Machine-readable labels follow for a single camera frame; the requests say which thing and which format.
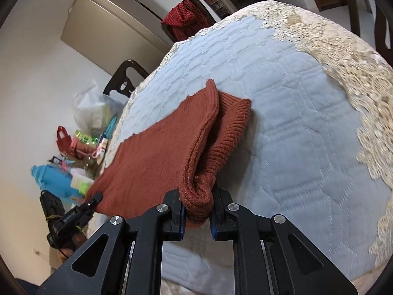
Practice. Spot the dark wooden chair left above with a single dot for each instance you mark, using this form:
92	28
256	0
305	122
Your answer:
120	81

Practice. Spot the rust red knit sweater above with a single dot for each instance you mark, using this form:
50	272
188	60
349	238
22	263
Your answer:
184	151

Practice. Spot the red checkered garment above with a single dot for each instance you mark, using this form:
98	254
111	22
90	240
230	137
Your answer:
185	18

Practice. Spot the dark wooden chair with garment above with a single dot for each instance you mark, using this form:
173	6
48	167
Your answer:
196	21

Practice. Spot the blue thermos jug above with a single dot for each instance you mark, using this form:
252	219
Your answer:
56	181

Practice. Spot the green floral box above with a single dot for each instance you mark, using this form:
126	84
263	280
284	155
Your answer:
89	140

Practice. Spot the white plastic bag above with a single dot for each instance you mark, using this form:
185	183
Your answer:
93	110

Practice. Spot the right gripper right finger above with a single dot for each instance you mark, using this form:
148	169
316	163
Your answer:
271	256

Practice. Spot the white plastic cup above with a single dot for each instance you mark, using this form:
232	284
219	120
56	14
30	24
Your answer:
77	179

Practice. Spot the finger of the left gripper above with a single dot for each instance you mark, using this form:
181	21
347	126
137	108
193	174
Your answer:
87	209

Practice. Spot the light blue quilted cover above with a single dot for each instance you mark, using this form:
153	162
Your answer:
298	154

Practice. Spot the dark wooden chair right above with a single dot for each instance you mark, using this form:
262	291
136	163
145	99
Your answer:
371	20

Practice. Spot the beige refrigerator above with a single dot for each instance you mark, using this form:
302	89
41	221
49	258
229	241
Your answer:
109	32

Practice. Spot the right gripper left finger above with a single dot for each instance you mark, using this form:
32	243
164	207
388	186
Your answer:
123	256

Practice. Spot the cream lace tablecloth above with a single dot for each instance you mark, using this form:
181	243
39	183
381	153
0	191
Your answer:
363	74

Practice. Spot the green capped baby bottle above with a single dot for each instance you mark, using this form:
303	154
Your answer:
84	187

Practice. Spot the person left hand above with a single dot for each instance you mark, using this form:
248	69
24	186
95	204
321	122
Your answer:
58	257

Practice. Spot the red gift bag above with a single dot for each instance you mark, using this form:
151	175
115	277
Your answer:
63	141

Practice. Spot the small white cardboard box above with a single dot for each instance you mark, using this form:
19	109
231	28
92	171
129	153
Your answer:
104	143

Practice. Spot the glass jar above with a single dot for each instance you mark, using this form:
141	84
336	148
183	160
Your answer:
90	166

